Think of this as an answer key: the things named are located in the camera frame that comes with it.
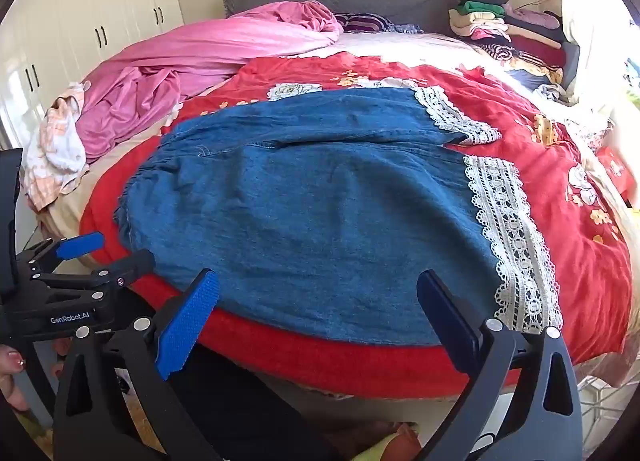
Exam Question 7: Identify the bed with beige sheet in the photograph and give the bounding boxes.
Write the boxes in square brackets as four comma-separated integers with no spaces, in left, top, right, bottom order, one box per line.
[37,0,640,402]

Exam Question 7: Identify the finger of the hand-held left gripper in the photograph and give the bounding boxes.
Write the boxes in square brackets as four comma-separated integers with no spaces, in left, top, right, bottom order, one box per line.
[16,232,106,275]
[37,249,156,295]

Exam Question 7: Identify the white lattice basket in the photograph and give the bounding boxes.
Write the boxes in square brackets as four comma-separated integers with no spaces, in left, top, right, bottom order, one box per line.
[575,375,640,461]

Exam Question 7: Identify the person's black trousers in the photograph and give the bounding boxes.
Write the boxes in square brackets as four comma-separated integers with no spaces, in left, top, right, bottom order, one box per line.
[115,336,401,461]

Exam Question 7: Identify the white wardrobe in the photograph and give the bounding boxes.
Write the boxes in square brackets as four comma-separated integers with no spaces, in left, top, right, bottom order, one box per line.
[0,0,185,152]

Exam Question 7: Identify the red box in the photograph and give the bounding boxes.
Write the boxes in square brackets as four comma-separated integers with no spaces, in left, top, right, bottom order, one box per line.
[597,146,634,202]

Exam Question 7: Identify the peach floral cloth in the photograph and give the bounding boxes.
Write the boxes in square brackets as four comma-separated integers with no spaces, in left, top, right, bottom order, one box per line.
[22,81,94,212]

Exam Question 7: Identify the person's left hand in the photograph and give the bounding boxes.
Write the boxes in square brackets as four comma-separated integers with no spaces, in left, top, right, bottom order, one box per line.
[0,346,31,413]

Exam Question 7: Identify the purple striped pillow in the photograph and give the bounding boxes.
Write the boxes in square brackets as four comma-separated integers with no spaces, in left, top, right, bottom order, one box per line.
[334,13,396,34]

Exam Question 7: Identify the pile of folded clothes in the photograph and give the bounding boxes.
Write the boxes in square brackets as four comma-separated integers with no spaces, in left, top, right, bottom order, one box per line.
[447,0,581,92]

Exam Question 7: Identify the pink duvet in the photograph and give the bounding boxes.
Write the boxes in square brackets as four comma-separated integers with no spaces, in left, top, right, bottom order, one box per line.
[75,1,345,164]

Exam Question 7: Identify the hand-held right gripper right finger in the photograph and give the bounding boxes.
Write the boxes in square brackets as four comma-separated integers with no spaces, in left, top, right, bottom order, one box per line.
[416,269,584,461]

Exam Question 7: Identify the blue denim pants lace trim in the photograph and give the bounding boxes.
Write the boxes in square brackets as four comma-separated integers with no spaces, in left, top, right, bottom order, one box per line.
[114,86,564,347]

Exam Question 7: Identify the red floral blanket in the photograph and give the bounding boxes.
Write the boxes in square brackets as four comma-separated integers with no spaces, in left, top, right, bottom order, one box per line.
[80,52,634,399]

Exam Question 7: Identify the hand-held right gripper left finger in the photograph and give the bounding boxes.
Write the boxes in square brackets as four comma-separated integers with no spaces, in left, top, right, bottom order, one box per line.
[52,268,221,461]

